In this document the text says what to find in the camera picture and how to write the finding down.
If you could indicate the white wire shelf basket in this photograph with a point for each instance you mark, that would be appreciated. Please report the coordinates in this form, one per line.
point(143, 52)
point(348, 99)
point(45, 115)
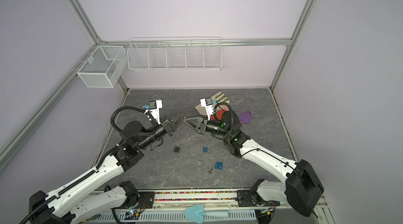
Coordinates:
point(174, 53)

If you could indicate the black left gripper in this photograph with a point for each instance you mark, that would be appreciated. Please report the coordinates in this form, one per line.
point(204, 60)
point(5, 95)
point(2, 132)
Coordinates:
point(168, 126)

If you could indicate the teal trowel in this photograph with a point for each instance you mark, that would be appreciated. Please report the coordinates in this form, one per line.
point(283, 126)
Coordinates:
point(197, 213)

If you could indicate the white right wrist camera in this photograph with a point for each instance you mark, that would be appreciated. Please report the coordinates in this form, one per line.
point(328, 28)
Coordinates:
point(208, 104)

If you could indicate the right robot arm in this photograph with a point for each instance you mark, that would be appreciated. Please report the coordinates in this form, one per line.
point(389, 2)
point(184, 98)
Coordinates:
point(300, 186)

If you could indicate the black padlock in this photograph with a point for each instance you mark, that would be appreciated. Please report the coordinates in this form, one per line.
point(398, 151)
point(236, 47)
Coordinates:
point(177, 148)

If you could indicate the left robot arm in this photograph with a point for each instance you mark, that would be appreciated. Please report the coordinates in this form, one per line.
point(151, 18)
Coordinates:
point(71, 204)

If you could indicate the large blue padlock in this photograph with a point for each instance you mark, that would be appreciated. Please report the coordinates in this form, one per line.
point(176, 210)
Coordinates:
point(219, 164)

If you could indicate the purple trowel pink handle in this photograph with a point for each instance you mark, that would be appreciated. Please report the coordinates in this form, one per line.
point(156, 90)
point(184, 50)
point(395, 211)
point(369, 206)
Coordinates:
point(245, 117)

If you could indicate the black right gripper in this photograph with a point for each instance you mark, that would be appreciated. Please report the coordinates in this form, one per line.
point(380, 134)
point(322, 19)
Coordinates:
point(199, 129)

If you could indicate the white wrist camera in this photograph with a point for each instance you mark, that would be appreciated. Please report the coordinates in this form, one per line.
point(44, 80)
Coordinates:
point(154, 105)
point(208, 104)

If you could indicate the cream work glove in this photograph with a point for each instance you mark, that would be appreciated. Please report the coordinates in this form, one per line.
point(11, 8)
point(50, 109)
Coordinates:
point(220, 97)

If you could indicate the red rubber glove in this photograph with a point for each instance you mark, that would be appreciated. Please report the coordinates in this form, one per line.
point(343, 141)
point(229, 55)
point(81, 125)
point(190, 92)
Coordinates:
point(220, 110)

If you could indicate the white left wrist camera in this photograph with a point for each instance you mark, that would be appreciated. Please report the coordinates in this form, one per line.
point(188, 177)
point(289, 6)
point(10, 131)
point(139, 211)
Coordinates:
point(154, 105)

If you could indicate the white mesh box basket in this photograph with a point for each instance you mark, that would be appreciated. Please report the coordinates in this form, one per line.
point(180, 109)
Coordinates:
point(104, 66)

